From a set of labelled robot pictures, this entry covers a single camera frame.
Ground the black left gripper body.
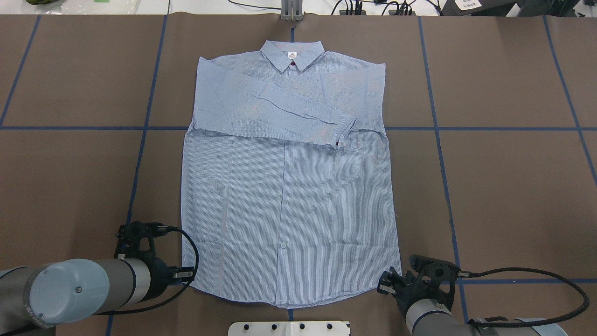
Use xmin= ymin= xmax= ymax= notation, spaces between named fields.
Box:
xmin=146 ymin=258 xmax=175 ymax=300

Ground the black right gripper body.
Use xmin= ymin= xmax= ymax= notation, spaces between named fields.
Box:
xmin=394 ymin=276 xmax=456 ymax=314

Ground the light blue striped shirt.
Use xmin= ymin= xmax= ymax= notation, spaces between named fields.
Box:
xmin=180 ymin=41 xmax=401 ymax=308

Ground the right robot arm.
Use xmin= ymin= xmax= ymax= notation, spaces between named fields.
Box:
xmin=377 ymin=264 xmax=567 ymax=336

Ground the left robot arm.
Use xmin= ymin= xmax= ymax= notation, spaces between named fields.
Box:
xmin=0 ymin=258 xmax=196 ymax=336

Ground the black box with label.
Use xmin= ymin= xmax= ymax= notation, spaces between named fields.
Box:
xmin=440 ymin=0 xmax=517 ymax=17

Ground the green cloth pouch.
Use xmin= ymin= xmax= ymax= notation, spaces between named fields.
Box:
xmin=26 ymin=0 xmax=58 ymax=6

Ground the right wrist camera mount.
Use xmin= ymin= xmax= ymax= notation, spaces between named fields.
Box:
xmin=409 ymin=254 xmax=461 ymax=292

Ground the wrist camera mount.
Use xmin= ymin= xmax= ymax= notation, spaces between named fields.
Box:
xmin=114 ymin=221 xmax=180 ymax=261
xmin=409 ymin=254 xmax=461 ymax=292

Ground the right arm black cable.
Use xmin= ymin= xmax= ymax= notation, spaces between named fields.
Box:
xmin=457 ymin=267 xmax=590 ymax=329

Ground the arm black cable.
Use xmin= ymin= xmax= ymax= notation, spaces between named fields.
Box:
xmin=457 ymin=267 xmax=590 ymax=329
xmin=100 ymin=226 xmax=200 ymax=316

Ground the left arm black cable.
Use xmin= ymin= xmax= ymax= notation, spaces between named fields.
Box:
xmin=100 ymin=226 xmax=200 ymax=316

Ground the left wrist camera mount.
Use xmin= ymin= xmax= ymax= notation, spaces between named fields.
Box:
xmin=114 ymin=221 xmax=180 ymax=261

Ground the aluminium frame post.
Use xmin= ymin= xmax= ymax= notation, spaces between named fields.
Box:
xmin=281 ymin=0 xmax=304 ymax=22

